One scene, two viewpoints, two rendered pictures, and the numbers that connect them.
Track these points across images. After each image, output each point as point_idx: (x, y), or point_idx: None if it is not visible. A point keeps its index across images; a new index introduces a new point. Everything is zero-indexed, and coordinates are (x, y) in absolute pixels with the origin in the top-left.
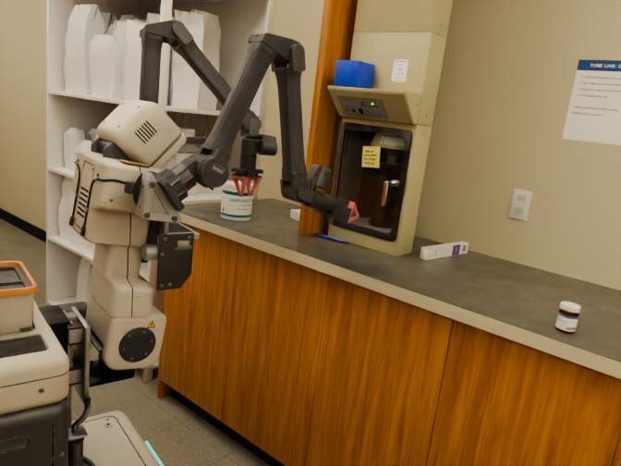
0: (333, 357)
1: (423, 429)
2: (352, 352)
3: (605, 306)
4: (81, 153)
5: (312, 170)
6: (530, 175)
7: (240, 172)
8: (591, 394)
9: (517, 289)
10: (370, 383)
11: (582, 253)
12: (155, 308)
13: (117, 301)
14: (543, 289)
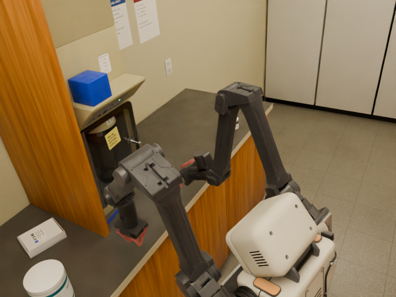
0: None
1: (224, 213)
2: (199, 228)
3: (188, 116)
4: (299, 295)
5: (208, 158)
6: None
7: (146, 225)
8: (250, 138)
9: (183, 137)
10: (207, 227)
11: (138, 106)
12: None
13: None
14: (175, 129)
